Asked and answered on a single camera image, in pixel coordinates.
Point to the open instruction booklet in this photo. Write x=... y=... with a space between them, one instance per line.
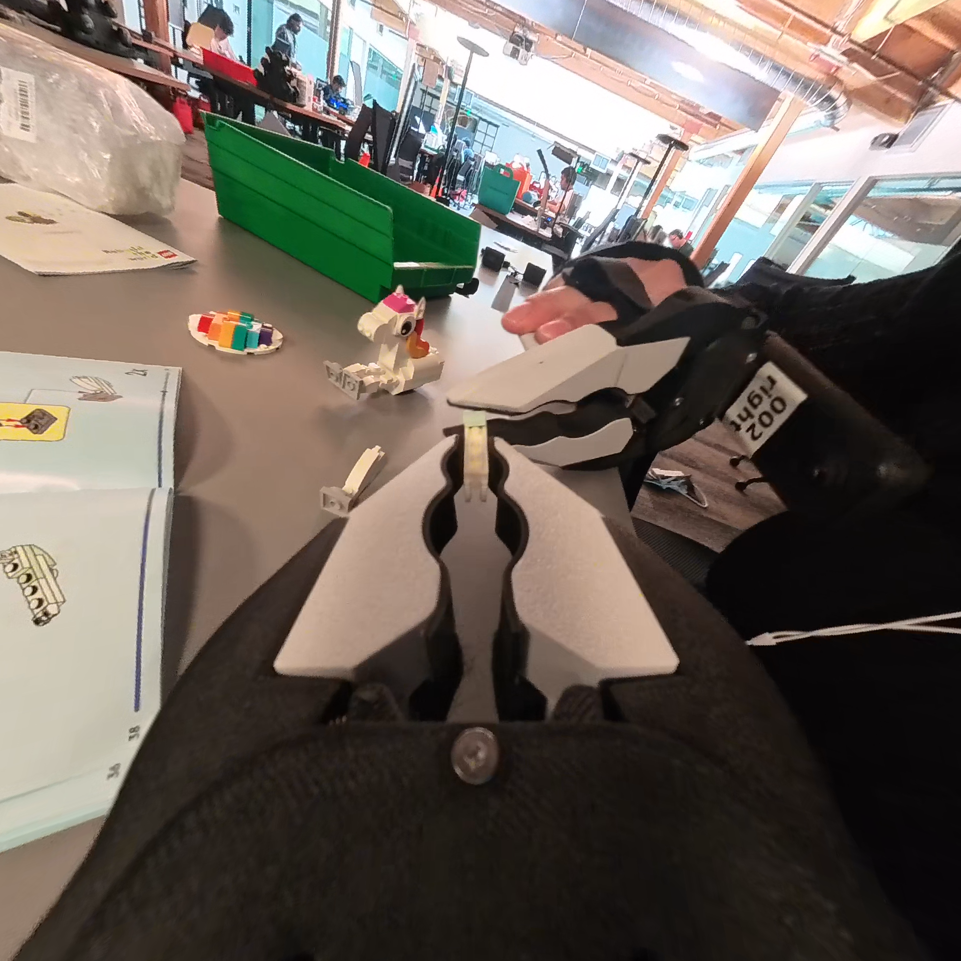
x=75 y=570

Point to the white lego wing piece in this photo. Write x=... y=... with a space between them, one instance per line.
x=360 y=473

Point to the person's right hand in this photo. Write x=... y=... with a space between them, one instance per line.
x=563 y=304

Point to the person's right forearm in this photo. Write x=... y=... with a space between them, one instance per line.
x=863 y=323

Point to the closed instruction booklet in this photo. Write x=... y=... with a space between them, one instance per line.
x=75 y=233

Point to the small white lego piece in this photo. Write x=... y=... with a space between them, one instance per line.
x=474 y=454

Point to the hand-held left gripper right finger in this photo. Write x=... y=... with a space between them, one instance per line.
x=585 y=585

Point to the clear plastic bag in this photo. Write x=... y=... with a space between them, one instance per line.
x=82 y=127

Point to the white plate with coloured bricks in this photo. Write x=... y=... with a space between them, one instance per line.
x=236 y=330

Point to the litter on floor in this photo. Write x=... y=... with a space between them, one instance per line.
x=676 y=484

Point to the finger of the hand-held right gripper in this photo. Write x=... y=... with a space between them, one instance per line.
x=593 y=447
x=570 y=368

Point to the green tote bag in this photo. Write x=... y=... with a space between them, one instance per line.
x=498 y=191

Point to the white lego unicorn figure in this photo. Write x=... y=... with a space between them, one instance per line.
x=398 y=353

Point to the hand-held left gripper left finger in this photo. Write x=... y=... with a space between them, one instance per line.
x=360 y=585

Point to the green plastic bin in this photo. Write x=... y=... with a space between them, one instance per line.
x=315 y=203

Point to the small black block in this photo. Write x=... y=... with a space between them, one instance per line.
x=537 y=274
x=493 y=259

